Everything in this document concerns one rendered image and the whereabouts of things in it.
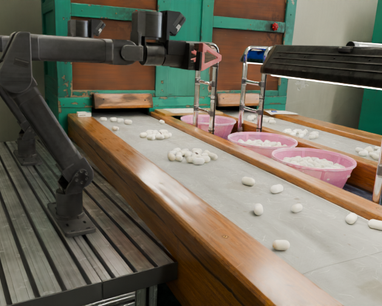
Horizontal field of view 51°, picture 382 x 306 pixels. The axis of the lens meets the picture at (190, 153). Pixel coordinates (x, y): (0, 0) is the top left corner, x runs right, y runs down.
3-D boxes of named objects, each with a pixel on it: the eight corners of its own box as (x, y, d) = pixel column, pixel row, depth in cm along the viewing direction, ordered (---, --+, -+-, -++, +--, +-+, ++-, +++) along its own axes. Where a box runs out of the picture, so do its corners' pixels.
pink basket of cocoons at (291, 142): (271, 177, 139) (273, 150, 137) (212, 160, 157) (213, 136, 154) (307, 164, 158) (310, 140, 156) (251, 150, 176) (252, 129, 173)
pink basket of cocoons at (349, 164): (305, 204, 116) (310, 172, 114) (252, 176, 139) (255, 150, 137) (370, 193, 127) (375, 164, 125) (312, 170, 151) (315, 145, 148)
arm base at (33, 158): (31, 131, 157) (11, 132, 154) (41, 142, 141) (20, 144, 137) (32, 150, 159) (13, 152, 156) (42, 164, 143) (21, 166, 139)
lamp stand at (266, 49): (257, 150, 176) (267, 45, 165) (233, 140, 194) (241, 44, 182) (291, 147, 185) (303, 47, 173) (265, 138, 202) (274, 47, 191)
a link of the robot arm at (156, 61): (159, 37, 103) (134, 36, 100) (169, 37, 99) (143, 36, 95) (158, 65, 105) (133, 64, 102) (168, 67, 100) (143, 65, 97)
